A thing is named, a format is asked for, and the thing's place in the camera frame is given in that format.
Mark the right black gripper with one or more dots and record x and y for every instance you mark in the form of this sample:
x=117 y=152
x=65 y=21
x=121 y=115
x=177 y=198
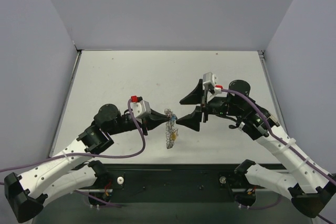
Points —
x=205 y=108

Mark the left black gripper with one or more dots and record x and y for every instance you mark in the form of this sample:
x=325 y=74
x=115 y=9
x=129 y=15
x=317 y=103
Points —
x=145 y=123

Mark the yellow tagged key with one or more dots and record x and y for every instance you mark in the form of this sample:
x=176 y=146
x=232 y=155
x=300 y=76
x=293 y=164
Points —
x=173 y=136

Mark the silver round keyring disc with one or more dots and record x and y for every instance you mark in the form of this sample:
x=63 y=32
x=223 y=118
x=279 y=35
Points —
x=169 y=129

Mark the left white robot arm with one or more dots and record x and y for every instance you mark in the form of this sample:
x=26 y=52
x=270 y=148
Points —
x=75 y=166

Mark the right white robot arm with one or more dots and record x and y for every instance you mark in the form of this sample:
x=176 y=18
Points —
x=308 y=186

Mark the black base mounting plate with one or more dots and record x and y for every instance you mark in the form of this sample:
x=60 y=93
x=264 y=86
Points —
x=175 y=183

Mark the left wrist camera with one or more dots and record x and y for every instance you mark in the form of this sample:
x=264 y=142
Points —
x=139 y=107

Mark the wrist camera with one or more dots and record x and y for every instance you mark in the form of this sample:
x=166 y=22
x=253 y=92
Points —
x=139 y=107
x=211 y=79

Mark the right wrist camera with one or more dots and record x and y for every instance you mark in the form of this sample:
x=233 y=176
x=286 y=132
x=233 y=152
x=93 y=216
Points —
x=211 y=79

